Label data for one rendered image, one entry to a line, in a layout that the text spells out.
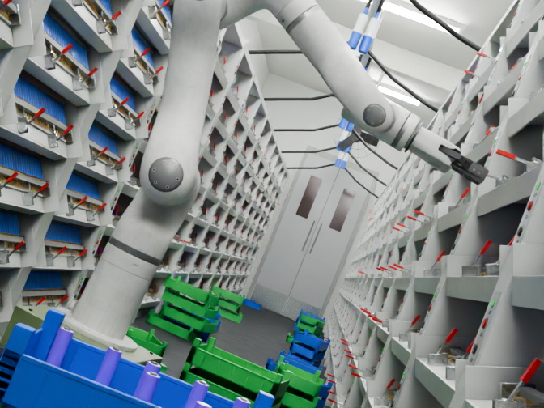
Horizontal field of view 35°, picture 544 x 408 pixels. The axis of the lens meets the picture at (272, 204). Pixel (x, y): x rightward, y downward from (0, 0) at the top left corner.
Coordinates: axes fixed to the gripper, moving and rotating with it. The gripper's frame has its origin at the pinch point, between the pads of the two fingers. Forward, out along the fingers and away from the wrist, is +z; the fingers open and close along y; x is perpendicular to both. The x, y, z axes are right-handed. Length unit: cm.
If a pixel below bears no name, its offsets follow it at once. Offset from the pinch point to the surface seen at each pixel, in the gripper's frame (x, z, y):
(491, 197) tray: -2.6, 5.6, -0.7
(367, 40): 101, -67, -330
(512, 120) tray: 17.6, 2.0, -13.7
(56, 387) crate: -60, -34, 98
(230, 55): 45, -127, -298
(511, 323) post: -27, 12, 52
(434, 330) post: -33.0, 12.0, -18.0
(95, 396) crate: -59, -30, 98
